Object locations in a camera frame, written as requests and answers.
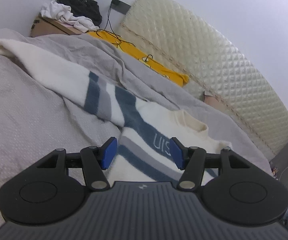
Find black wall socket plate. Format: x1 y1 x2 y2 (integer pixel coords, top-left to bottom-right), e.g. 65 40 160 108
110 0 131 15

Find cluttered items on nightstand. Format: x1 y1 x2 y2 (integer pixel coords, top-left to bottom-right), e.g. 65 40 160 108
272 166 279 178

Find cream quilted headboard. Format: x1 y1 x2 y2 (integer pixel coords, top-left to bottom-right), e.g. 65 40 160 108
119 0 288 159

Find grey bed sheet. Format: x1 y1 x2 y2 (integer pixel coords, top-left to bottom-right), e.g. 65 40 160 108
0 28 273 235

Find pink pillow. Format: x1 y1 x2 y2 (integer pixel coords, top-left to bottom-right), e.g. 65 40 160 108
203 91 225 111

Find black cable on bed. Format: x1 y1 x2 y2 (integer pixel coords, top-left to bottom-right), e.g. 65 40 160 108
96 7 153 63

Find black clothing pile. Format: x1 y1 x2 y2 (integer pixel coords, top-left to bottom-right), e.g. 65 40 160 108
56 0 102 27

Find brown cardboard box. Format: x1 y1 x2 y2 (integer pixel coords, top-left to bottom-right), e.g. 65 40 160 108
30 16 82 37

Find white clothing pile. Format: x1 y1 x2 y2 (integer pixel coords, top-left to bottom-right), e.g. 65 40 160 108
40 0 100 33

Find yellow cloth by headboard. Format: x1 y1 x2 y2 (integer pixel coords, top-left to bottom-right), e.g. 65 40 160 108
87 29 189 87

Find white blue striped sweater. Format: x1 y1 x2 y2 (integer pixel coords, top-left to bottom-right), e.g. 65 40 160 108
0 39 229 183

